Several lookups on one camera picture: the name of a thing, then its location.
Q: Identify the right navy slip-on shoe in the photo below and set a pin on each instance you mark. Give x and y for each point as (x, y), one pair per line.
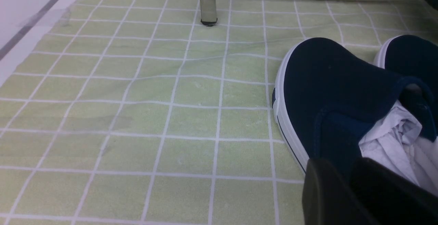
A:
(411, 56)

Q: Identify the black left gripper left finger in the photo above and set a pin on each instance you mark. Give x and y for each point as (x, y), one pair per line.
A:
(328, 200)

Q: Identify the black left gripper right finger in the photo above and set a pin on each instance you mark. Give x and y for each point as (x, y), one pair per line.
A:
(391, 199)

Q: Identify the navy slip-on shoe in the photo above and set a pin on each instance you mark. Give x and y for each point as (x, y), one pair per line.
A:
(411, 56)
(330, 104)

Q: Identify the steel shoe rack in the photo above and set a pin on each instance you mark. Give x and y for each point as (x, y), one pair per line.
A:
(208, 12)

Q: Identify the left navy slip-on shoe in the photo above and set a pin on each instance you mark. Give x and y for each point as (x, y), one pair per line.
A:
(330, 104)

